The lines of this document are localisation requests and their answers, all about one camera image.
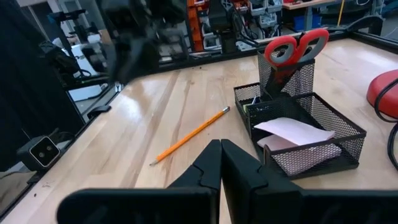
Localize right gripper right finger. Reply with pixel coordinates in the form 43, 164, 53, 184
220, 138, 302, 224

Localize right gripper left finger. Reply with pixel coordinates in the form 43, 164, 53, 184
167, 139, 223, 191

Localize orange pencil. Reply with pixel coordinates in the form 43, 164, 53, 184
149, 105, 231, 167

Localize pink sticky note pad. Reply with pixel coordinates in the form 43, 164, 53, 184
253, 116, 343, 177

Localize red handled scissors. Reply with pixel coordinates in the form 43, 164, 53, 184
263, 27, 330, 100

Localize black mesh desk organizer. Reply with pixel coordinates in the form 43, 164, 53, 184
233, 51, 368, 180

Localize black partition panel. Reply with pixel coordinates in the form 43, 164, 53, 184
0, 0, 86, 172

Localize blue storage bin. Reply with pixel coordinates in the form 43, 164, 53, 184
292, 14, 323, 32

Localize red desk lamp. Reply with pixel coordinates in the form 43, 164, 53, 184
366, 69, 398, 119

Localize wooden top work table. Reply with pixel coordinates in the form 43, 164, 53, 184
281, 0, 343, 32

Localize black frame clamp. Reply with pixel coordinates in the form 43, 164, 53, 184
86, 105, 113, 120

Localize black table-level camera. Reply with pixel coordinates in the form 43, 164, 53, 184
16, 134, 62, 172

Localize black lamp power cable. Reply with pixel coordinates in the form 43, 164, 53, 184
373, 77, 398, 172

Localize yellow hanging cable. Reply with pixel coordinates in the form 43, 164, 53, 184
336, 0, 346, 19

